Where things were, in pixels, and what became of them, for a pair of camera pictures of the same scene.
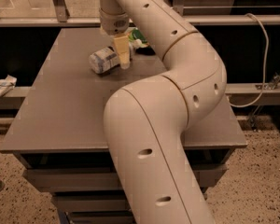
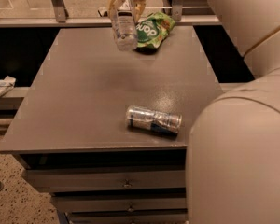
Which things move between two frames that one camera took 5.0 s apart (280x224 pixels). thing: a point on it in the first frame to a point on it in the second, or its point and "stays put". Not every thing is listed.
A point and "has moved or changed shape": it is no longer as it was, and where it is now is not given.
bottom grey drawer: [101, 217] stays put
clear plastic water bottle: [103, 60] has moved or changed shape
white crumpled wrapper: [2, 86] stays put
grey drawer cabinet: [58, 131] stays put
